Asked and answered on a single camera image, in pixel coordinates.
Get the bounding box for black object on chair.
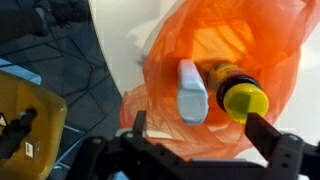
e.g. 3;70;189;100
0;107;38;162

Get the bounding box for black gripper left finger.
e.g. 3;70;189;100
132;110;149;137

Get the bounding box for light blue box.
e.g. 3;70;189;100
0;58;43;86

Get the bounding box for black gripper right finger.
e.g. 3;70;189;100
244;112;305;169

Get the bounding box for dark bottle with yellow cap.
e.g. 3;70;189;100
207;61;270;125

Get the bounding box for orange plastic bag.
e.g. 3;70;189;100
119;0;320;162

